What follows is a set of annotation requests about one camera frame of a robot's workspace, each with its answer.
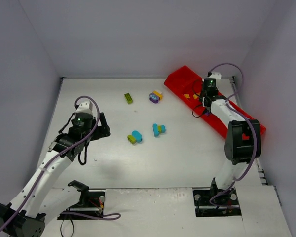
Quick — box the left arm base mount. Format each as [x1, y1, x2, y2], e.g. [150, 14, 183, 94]
[57, 180, 105, 220]

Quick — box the purple yellow white lego stack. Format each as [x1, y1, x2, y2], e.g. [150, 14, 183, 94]
[149, 90, 163, 104]

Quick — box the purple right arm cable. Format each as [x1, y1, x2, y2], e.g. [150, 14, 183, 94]
[208, 63, 259, 208]

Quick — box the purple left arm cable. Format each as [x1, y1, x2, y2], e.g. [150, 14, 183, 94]
[0, 96, 121, 237]

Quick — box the red divided bin tray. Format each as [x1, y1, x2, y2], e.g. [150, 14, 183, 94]
[164, 66, 254, 138]

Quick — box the cyan lego with green brick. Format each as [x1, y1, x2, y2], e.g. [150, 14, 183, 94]
[127, 130, 143, 145]

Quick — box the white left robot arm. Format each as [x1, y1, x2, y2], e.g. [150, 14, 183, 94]
[0, 112, 110, 237]

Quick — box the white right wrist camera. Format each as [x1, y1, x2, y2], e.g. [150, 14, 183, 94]
[207, 71, 222, 80]

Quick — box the cyan green lego cluster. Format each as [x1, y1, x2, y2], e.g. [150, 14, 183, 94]
[152, 123, 166, 137]

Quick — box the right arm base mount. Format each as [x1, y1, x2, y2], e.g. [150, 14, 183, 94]
[193, 188, 242, 218]

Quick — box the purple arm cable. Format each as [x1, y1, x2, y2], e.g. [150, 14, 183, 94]
[208, 63, 259, 208]
[0, 96, 121, 237]

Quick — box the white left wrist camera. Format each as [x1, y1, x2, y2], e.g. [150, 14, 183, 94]
[75, 100, 93, 116]

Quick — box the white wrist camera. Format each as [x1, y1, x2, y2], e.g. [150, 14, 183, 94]
[75, 100, 93, 116]
[207, 71, 222, 80]

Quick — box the green long lego brick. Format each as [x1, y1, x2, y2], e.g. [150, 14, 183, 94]
[124, 93, 133, 104]

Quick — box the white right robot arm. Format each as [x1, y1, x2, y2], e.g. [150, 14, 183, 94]
[200, 78, 261, 196]

